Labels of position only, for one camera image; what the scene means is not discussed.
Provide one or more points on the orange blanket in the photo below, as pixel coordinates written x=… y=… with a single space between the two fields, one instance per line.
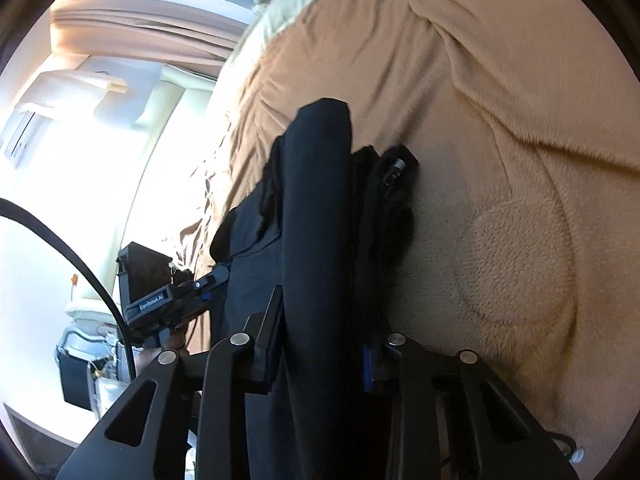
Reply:
x=500 y=110

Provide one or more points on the black storage box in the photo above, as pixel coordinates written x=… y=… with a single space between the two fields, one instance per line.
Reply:
x=75 y=375

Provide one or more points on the cream padded headboard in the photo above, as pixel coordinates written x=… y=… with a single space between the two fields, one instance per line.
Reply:
x=170 y=110

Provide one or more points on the cream duvet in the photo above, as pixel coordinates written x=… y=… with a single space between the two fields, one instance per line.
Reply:
x=280 y=25

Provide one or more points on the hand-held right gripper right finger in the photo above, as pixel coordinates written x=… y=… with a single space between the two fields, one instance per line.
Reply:
x=370 y=365

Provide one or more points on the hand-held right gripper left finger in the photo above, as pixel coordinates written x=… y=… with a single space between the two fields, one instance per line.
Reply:
x=267 y=340

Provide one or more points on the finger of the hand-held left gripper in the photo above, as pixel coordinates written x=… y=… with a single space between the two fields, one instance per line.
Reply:
x=212 y=277

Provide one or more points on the pink curtain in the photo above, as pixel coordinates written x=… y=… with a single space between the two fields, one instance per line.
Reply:
x=150 y=25

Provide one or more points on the black pants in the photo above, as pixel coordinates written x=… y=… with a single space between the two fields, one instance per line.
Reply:
x=315 y=185

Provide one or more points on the white air conditioner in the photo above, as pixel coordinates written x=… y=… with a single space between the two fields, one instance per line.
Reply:
x=20 y=135

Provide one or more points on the white hanging garment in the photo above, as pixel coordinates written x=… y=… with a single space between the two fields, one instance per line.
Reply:
x=95 y=82

